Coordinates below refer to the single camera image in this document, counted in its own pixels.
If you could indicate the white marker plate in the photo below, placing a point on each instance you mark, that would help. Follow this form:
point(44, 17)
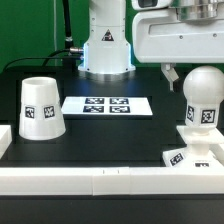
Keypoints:
point(109, 106)

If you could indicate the white front fence rail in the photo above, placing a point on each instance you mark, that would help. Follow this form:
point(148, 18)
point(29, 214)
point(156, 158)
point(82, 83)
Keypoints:
point(110, 181)

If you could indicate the white lamp shade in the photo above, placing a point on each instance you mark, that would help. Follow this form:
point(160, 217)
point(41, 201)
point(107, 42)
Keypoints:
point(41, 117)

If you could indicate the white lamp bulb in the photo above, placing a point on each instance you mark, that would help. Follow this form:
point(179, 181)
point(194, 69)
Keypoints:
point(204, 91)

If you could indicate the white right fence rail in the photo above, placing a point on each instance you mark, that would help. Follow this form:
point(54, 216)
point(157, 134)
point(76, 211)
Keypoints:
point(218, 150)

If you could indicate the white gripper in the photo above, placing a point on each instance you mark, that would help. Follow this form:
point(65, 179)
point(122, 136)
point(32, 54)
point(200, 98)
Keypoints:
point(178, 31)

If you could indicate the white left fence rail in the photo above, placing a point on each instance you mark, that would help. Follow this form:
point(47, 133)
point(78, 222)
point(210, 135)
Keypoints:
point(5, 138)

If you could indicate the white fence rail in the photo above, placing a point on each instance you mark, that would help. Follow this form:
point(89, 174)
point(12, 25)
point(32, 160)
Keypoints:
point(5, 138)
point(218, 150)
point(110, 181)

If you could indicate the white lamp base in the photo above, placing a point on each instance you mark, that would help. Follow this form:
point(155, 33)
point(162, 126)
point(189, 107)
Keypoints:
point(197, 152)

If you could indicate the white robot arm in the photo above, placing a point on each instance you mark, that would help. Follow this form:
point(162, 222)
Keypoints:
point(107, 52)

